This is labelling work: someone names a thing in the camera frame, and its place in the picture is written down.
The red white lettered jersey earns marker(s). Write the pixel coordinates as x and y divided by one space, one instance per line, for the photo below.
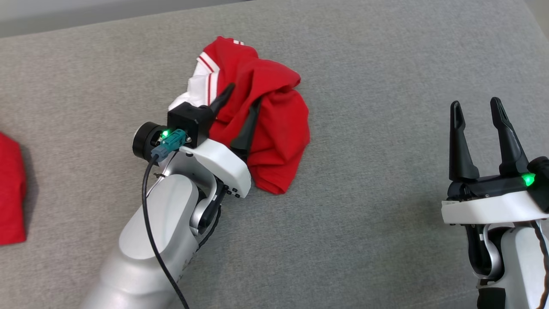
279 128

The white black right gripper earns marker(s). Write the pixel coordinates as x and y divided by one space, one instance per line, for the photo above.
484 208

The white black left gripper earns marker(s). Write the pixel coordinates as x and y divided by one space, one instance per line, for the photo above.
223 167

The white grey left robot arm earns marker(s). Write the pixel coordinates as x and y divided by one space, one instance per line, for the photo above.
150 240

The red shorts with white stripe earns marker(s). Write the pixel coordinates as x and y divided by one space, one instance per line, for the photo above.
10 193

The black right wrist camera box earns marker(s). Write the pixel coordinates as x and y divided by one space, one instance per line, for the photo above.
541 189

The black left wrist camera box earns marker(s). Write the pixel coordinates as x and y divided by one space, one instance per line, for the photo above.
188 118

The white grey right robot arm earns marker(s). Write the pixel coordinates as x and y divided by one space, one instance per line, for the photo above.
519 266

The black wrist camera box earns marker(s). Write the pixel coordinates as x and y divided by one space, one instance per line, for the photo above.
541 189
188 118

